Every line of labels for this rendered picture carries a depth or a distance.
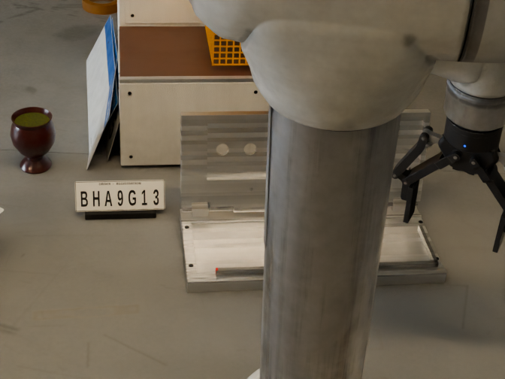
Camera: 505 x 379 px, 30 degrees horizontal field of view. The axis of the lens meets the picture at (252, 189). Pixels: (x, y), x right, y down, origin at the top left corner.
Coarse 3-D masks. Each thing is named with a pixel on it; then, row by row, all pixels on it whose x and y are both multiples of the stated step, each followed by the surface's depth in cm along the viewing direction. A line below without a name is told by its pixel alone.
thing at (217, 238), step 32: (192, 224) 167; (224, 224) 168; (256, 224) 168; (416, 224) 171; (192, 256) 159; (224, 256) 160; (256, 256) 161; (384, 256) 163; (416, 256) 163; (192, 288) 155; (224, 288) 156; (256, 288) 157
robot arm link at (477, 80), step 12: (432, 72) 118; (444, 72) 117; (456, 72) 116; (468, 72) 115; (480, 72) 115; (492, 72) 115; (504, 72) 115; (456, 84) 119; (468, 84) 117; (480, 84) 116; (492, 84) 116; (504, 84) 116; (480, 96) 118; (492, 96) 118; (504, 96) 118
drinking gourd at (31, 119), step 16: (16, 112) 178; (32, 112) 180; (48, 112) 179; (16, 128) 175; (32, 128) 174; (48, 128) 176; (16, 144) 176; (32, 144) 175; (48, 144) 177; (32, 160) 180; (48, 160) 182
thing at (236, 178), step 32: (192, 128) 162; (224, 128) 163; (256, 128) 164; (416, 128) 168; (192, 160) 164; (224, 160) 166; (256, 160) 167; (416, 160) 171; (192, 192) 166; (224, 192) 167; (256, 192) 168
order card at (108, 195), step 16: (80, 192) 169; (96, 192) 169; (112, 192) 170; (128, 192) 170; (144, 192) 170; (160, 192) 171; (80, 208) 169; (96, 208) 170; (112, 208) 170; (128, 208) 171; (144, 208) 171; (160, 208) 171
